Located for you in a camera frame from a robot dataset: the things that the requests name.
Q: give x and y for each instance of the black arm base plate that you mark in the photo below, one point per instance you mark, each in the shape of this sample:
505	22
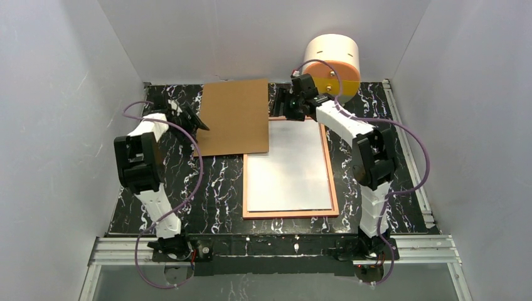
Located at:
337	254

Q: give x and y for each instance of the brown cardboard backing board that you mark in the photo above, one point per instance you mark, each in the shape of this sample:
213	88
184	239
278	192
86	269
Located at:
237	113

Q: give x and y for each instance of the pink photo frame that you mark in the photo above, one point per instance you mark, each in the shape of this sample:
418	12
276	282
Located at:
332	174

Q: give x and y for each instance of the aluminium rail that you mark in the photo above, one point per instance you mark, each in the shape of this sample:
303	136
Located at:
423	202
411	248

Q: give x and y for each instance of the beach landscape photo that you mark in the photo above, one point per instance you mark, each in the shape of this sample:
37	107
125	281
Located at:
291	174

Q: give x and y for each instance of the aluminium front rail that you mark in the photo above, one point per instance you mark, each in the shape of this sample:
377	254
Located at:
411	248

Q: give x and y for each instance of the round cream drawer cabinet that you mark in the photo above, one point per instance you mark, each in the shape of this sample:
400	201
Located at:
332	60

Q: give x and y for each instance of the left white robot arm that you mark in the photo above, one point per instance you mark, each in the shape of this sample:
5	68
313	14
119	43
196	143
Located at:
140	164

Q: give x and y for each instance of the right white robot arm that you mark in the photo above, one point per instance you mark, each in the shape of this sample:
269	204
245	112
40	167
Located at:
373	154

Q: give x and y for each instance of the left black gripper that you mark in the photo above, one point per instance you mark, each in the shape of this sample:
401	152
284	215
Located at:
187	118

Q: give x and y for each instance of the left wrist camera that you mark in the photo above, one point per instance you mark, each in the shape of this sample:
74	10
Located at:
175	109

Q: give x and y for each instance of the aluminium right side rail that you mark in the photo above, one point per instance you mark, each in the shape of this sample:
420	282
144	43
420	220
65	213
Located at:
423	202

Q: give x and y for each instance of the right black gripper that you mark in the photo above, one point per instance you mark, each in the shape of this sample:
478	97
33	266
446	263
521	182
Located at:
285	105

